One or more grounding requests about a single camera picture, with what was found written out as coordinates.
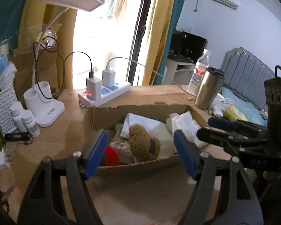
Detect brown plush bear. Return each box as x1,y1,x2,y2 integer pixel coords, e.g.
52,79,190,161
128,124,161,162

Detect red round plush object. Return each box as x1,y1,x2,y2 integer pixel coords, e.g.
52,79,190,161
100,145,120,167

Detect white embossed paper towel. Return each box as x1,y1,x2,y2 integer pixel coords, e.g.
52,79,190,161
166,111,207,148

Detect bag of cotton swabs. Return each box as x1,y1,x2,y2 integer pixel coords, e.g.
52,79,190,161
110,139,134,164

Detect yellow tissue pack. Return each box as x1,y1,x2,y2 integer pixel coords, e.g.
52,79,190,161
223,105,248,121

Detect grey padded headboard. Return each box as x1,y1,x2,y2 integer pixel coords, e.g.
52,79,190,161
221,47,275,111

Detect black scissors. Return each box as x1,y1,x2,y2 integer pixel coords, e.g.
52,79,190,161
0,182,18,213

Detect stainless steel tumbler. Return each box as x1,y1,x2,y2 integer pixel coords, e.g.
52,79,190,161
194,67,224,110

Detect small white plug adapter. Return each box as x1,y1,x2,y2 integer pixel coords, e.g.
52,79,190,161
0,150,9,170

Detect clear water bottle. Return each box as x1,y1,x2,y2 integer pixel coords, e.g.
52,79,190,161
187,49,211,97

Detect brown cardboard box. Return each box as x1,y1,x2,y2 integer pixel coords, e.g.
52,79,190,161
83,103,208,176

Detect black monitor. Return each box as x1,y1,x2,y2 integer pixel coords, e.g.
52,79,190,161
169,29,208,62

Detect white pill bottle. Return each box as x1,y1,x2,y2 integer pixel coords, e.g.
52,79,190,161
10,101,27,132
22,110,40,138

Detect white desk lamp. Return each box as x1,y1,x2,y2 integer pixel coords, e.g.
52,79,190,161
23,0,105,128

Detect white perforated basket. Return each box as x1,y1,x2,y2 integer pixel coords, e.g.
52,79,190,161
0,86,18,135

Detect white power strip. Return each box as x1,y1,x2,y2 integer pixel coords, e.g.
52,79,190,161
78,81,131,108

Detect yellow curtain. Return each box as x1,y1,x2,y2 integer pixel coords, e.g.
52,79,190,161
142,0,174,86

